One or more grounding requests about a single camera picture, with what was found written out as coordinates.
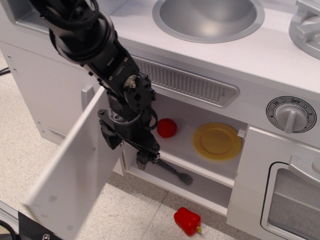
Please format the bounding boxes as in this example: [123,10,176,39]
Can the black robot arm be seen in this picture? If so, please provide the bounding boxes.
[32,0,160,170]

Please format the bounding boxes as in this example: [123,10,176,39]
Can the white toy kitchen unit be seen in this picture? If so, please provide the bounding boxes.
[0,0,320,240]

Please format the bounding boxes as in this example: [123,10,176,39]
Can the grey timer knob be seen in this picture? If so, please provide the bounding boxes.
[266,96,317,134]

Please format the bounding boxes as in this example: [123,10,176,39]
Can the grey toy fork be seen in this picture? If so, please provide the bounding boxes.
[156,159,193,186]

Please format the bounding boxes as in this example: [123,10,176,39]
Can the white fridge door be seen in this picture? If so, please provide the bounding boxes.
[0,41,125,176]

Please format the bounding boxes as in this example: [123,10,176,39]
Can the grey oven door handle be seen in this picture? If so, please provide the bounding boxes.
[288,155,320,182]

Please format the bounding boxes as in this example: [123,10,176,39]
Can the silver sink bowl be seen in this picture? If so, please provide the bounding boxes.
[152,0,265,44]

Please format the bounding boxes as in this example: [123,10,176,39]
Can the white oven door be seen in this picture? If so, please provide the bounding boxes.
[227,126,320,240]

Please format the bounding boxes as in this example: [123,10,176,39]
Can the grey vent grille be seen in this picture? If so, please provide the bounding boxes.
[133,56,240,108]

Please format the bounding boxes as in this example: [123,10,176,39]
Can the silver fridge emblem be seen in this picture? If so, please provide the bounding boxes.
[47,127,66,139]

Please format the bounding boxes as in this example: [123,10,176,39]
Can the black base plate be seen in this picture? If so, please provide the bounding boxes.
[0,200,63,240]

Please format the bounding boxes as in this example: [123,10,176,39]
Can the yellow toy plate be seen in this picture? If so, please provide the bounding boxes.
[192,122,242,161]

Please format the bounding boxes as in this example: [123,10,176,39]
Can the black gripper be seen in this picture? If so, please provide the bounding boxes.
[97,108,160,171]

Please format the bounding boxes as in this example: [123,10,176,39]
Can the red toy bell pepper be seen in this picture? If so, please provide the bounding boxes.
[173,207,202,237]

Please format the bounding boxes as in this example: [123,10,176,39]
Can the grey fridge door handle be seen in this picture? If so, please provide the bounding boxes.
[80,84,95,111]

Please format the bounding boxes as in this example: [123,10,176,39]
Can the grey stove burner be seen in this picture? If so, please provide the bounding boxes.
[288,0,320,59]

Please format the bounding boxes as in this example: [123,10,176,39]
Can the white cabinet door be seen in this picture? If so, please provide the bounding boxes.
[23,87,123,240]

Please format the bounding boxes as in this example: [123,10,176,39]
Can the red toy tomato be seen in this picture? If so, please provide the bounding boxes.
[157,118,178,138]

